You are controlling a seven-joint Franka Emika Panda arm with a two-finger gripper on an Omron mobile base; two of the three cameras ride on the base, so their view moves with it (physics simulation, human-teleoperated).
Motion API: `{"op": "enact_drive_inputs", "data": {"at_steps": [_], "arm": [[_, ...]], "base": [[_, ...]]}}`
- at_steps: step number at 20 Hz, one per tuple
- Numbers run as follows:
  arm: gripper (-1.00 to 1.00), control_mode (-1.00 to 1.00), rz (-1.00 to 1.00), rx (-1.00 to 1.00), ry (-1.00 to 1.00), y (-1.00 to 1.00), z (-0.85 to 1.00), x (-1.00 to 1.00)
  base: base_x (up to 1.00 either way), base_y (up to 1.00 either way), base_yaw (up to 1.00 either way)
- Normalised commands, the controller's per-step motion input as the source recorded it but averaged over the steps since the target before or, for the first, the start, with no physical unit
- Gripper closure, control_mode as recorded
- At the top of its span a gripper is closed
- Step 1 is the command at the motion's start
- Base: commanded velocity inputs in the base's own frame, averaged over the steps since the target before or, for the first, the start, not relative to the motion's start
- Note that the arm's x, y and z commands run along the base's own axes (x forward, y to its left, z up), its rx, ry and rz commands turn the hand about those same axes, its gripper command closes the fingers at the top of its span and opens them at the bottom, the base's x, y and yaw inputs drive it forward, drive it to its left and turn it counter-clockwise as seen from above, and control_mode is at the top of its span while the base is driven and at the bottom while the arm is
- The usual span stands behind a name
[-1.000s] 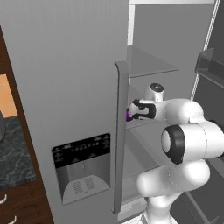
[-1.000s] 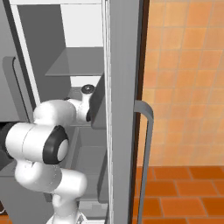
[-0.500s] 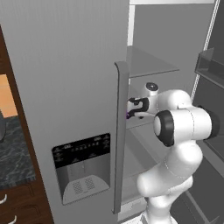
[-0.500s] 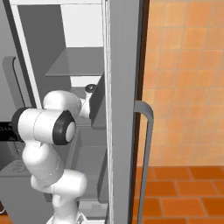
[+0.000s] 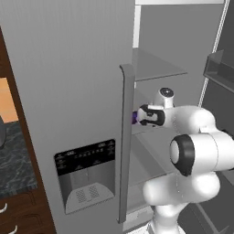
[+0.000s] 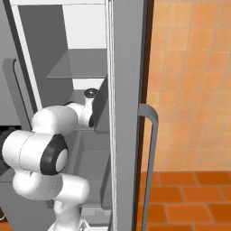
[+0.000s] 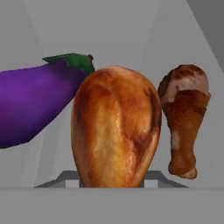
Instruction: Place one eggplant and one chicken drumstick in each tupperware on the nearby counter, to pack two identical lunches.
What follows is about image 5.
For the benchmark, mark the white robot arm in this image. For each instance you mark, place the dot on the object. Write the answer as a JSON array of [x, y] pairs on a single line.
[[195, 152]]

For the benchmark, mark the brown wooden cabinet panel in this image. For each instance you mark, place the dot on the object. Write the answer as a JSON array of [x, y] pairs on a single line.
[[21, 115]]

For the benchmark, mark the purple eggplant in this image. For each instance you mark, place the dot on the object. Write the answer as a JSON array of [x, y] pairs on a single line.
[[135, 117]]

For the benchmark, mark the dark fridge door bin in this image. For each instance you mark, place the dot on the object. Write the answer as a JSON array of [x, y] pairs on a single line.
[[220, 68]]

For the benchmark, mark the white fridge crisper drawer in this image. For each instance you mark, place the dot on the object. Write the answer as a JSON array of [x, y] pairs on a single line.
[[138, 218]]

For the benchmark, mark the brown wooden drawer front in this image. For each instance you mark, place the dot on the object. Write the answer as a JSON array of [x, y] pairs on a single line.
[[21, 202], [32, 224]]

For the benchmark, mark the open grey fridge door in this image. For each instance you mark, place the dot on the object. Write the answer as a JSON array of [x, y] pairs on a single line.
[[222, 36]]

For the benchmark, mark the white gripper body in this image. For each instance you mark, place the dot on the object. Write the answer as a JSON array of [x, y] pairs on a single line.
[[142, 114]]

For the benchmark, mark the grey fridge door with dispenser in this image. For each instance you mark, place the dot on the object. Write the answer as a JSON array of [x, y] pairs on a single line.
[[67, 91]]

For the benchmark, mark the glass fridge shelf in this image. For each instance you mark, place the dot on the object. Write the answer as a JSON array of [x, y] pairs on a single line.
[[152, 65], [149, 155]]

